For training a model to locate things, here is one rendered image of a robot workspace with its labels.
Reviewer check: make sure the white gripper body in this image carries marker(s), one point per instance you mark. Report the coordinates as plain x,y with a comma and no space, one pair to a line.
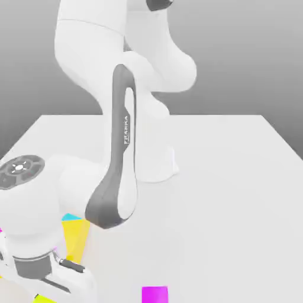
78,286

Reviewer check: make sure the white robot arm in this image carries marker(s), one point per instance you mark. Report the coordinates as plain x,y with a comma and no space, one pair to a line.
82,61

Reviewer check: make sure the small lime yellow cube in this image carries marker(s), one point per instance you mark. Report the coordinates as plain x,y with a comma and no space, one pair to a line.
43,299

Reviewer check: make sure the small cyan cube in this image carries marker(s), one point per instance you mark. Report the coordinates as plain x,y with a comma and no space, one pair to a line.
69,216

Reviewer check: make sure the small magenta cube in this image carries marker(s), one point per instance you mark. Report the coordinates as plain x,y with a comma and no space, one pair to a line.
155,295

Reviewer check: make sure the large yellow box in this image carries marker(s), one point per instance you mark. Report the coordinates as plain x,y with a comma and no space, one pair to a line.
75,236

